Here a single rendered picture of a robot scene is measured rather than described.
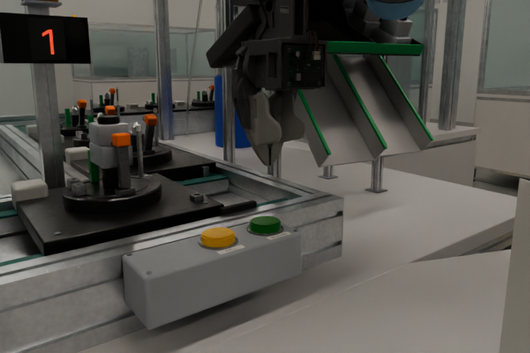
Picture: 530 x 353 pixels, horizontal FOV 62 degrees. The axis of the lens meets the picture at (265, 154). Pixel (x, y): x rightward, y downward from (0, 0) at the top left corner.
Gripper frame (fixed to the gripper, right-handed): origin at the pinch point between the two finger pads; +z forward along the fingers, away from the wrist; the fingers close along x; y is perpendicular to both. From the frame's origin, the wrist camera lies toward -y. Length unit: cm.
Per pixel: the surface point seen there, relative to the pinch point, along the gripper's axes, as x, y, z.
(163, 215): -10.0, -9.3, 8.6
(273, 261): -2.0, 4.3, 12.5
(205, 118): 69, -137, 12
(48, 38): -17.9, -29.8, -15.2
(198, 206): -4.5, -9.8, 8.6
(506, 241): 61, 4, 26
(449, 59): 165, -73, -14
